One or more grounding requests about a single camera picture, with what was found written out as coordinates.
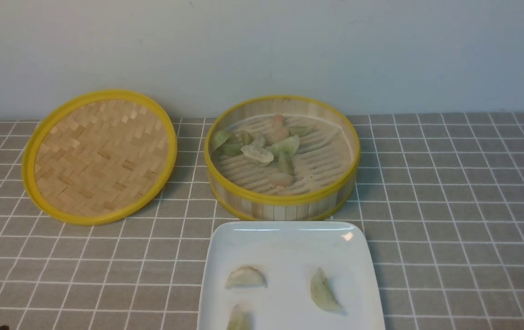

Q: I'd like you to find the pale white dumpling on plate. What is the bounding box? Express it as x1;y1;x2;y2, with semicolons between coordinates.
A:
224;266;267;290

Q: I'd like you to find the pink dumpling steamer top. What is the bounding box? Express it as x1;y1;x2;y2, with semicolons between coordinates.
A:
271;114;285;129

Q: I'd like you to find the pink dumpling steamer front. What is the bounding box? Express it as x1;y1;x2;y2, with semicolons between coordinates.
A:
268;172;294;187

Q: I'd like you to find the pink dumpling steamer middle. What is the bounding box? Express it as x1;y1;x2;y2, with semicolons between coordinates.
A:
268;127;290;144

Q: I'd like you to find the pink dumpling steamer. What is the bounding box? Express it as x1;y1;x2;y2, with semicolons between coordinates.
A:
271;114;285;129
268;127;290;144
268;172;294;187

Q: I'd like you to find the green dumpling steamer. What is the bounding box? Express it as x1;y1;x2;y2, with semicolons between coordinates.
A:
220;143;243;157
210;130;232;152
240;130;254;146
277;152;294;176
289;126;311;138
266;135;300;158

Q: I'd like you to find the green dumpling steamer left lower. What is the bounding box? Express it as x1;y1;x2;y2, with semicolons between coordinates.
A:
220;143;243;157

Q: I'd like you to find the green dumpling steamer top right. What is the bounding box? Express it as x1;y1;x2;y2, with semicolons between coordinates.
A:
289;126;311;138

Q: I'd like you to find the green dumpling steamer left upper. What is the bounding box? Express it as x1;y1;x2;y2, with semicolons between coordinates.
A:
240;130;254;146

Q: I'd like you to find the yellow rimmed bamboo steamer lid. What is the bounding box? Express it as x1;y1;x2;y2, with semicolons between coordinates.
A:
22;89;178;226

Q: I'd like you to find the green dumpling plate bottom edge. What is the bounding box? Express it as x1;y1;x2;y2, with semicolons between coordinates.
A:
226;304;252;330

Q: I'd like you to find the green dumpling steamer lower centre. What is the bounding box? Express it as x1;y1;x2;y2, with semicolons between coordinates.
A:
277;152;294;176

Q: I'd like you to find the green dumpling on plate right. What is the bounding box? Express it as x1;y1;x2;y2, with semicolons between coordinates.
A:
309;267;343;313

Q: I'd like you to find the green dumpling steamer far left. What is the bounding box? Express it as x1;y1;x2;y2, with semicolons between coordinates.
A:
210;130;232;152

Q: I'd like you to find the yellow rimmed bamboo steamer basket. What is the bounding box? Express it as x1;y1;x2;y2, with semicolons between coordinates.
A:
204;95;362;221

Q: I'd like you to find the white square plate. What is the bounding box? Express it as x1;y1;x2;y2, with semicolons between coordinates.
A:
197;221;386;330

